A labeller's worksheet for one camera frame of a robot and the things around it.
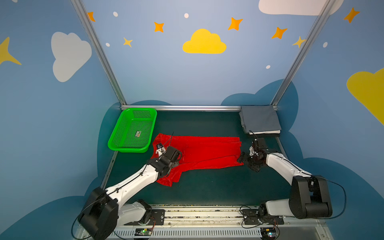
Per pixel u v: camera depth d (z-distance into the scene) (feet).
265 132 3.48
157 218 2.42
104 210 1.30
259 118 3.62
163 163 2.05
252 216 2.43
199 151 3.52
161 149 2.46
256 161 2.19
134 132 3.53
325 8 2.31
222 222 2.41
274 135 3.51
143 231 2.35
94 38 2.58
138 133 3.53
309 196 1.41
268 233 2.35
